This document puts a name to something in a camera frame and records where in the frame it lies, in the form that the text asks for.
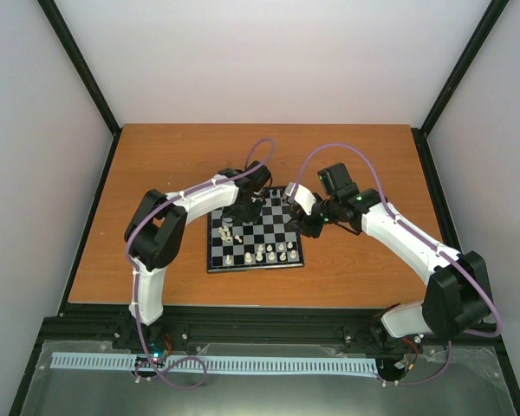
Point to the black and grey chessboard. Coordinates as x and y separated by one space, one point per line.
268 229

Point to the black aluminium frame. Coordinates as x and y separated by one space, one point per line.
225 324

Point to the light blue cable duct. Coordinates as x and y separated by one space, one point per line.
230 365

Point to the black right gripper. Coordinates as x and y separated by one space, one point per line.
308 227

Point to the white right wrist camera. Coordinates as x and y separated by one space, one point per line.
300 195

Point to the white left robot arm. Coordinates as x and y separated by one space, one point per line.
155 233

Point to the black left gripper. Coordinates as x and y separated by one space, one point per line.
253 217

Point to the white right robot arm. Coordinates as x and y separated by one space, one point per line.
453 302

